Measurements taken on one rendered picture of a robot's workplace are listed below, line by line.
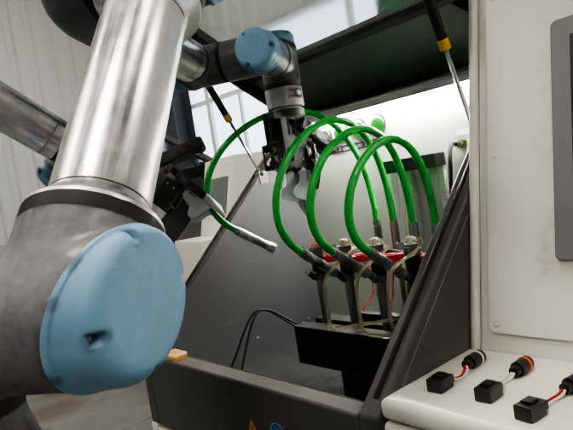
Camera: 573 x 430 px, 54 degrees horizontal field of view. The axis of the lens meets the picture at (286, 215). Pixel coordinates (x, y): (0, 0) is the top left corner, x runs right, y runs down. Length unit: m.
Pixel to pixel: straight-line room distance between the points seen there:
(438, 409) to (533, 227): 0.31
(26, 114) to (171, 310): 0.66
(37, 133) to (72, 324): 0.69
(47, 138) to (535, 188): 0.79
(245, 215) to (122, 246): 1.05
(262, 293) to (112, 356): 1.08
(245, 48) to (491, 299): 0.58
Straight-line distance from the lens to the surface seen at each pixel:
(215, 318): 1.38
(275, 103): 1.11
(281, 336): 1.51
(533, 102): 0.91
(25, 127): 1.04
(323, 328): 1.13
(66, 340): 0.39
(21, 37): 8.27
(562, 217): 0.86
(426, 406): 0.73
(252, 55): 1.01
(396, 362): 0.81
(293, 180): 1.14
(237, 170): 4.06
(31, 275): 0.41
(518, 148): 0.90
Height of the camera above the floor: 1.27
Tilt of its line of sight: 3 degrees down
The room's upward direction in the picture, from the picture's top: 9 degrees counter-clockwise
